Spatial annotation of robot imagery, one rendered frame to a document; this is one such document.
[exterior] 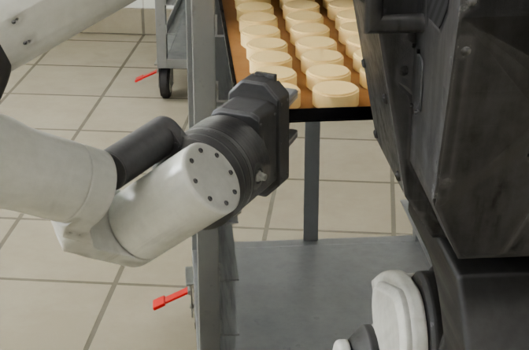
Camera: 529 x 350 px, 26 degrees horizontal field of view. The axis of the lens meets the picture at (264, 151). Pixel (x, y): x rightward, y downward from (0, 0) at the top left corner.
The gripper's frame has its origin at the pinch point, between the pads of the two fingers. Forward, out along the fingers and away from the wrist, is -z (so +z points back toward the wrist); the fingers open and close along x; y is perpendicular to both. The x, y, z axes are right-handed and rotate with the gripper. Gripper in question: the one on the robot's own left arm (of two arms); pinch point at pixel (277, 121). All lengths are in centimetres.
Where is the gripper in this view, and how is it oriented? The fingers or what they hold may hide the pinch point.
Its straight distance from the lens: 116.8
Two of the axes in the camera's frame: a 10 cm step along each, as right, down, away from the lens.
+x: -0.1, -9.3, -3.8
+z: -4.3, 3.4, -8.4
